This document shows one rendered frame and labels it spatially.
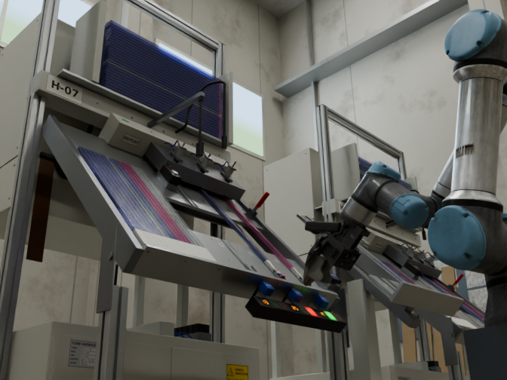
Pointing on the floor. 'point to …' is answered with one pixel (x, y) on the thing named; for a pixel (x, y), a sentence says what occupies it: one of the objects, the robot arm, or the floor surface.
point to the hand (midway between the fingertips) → (305, 279)
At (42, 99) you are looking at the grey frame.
